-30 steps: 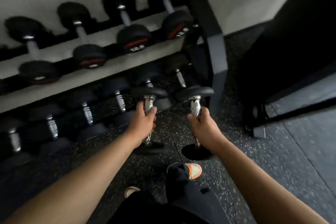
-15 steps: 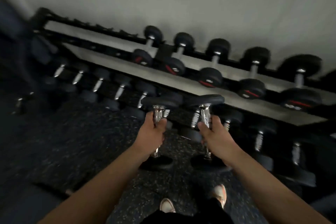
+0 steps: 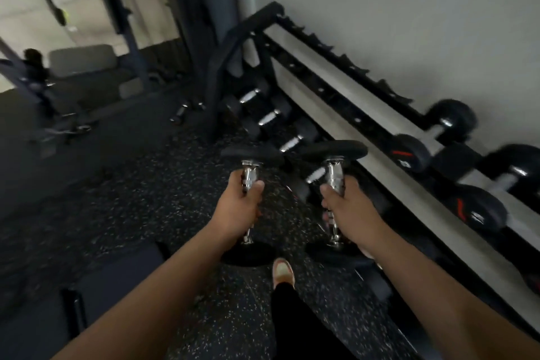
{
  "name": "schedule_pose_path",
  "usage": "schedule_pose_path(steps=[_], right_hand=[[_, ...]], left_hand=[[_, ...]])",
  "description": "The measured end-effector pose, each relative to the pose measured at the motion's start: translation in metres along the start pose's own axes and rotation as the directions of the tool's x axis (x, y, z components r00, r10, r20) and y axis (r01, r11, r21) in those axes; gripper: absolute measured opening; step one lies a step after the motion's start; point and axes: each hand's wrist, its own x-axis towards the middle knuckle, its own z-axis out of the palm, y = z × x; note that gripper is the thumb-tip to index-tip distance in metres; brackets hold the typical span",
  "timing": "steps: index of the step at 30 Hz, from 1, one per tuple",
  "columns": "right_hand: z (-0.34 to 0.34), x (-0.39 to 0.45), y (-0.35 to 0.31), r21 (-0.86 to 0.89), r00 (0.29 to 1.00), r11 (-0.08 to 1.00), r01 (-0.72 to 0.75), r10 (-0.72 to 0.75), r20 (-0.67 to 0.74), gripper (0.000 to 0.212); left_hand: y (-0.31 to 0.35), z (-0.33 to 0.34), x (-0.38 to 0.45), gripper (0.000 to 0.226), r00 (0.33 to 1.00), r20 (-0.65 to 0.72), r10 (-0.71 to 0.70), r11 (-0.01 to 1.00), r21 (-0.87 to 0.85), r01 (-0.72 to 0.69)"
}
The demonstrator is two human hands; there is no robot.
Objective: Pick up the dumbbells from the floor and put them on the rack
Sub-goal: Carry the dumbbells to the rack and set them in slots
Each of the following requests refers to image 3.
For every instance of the small dumbbell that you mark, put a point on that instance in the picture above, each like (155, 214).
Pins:
(181, 111)

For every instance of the round black red-marked dumbbell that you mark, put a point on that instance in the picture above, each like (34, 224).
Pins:
(453, 118)
(479, 208)

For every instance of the person's right hand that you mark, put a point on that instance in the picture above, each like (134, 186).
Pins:
(354, 216)

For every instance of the person's black-trousered leg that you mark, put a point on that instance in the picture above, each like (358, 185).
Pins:
(295, 326)

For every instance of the person's left thumb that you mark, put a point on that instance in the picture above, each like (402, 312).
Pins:
(254, 193)

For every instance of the black dumbbell rack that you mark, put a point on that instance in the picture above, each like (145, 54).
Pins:
(379, 153)

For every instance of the dark steel gym machine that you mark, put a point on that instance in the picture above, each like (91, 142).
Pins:
(120, 13)

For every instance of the person's right forearm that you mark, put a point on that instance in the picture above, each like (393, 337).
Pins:
(438, 305)

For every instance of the dark leaning gym mats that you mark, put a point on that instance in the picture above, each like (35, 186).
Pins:
(215, 9)

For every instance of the person's left hand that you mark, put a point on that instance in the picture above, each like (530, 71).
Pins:
(234, 212)

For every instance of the grey padded weight bench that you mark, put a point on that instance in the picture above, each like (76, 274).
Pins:
(82, 61)

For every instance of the person's pink left shoe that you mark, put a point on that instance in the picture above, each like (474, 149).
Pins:
(282, 272)

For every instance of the person's right thumb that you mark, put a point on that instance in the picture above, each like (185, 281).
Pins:
(328, 197)

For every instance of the black hex dumbbell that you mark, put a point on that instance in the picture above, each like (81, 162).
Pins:
(292, 143)
(314, 176)
(249, 96)
(270, 117)

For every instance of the black flat bench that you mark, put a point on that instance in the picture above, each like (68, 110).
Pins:
(114, 288)

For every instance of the person's left forearm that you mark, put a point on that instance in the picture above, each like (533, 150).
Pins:
(152, 300)

